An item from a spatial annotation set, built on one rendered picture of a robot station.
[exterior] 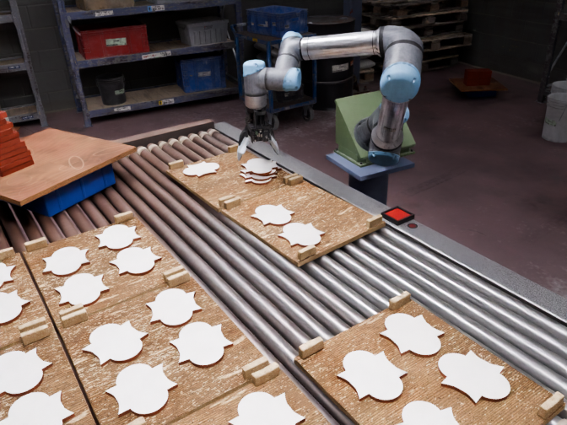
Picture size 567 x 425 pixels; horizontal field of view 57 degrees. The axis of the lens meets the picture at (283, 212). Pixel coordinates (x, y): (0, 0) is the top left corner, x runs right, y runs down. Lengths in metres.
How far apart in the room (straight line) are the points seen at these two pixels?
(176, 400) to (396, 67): 1.09
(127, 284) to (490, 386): 0.91
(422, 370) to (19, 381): 0.83
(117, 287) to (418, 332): 0.77
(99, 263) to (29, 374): 0.43
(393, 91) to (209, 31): 4.54
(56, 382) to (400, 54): 1.25
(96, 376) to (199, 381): 0.22
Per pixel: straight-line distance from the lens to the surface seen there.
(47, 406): 1.19
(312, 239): 1.54
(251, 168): 1.94
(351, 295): 1.37
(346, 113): 2.25
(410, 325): 1.26
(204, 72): 6.12
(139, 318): 1.34
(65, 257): 1.63
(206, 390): 1.13
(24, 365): 1.30
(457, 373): 1.17
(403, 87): 1.65
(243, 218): 1.69
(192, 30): 5.98
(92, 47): 5.77
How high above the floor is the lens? 1.76
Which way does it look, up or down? 29 degrees down
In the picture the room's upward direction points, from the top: 2 degrees counter-clockwise
